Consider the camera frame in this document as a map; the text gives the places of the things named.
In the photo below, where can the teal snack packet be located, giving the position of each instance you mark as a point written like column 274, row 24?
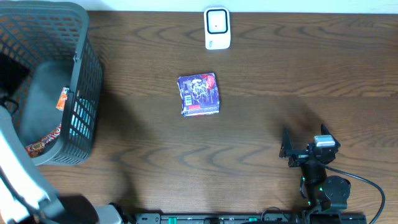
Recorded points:
column 82, row 118

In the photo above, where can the white barcode scanner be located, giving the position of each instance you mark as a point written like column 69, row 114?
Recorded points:
column 217, row 28

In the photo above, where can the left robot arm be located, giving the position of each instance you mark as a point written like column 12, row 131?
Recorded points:
column 27, row 197

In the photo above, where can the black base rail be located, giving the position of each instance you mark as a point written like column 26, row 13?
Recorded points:
column 273, row 217

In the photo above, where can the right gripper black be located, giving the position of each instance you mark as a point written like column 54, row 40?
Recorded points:
column 299, row 157

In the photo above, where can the purple snack box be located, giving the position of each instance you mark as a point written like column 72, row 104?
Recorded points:
column 199, row 94

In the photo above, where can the grey plastic mesh basket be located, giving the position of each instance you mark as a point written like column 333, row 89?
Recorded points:
column 45, row 46

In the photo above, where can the small orange snack packet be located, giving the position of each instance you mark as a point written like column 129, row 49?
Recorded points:
column 62, row 99

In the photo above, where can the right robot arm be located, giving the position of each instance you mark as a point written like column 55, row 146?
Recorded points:
column 327, row 195

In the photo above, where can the orange red snack bar wrapper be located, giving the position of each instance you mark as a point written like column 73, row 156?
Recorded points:
column 36, row 148

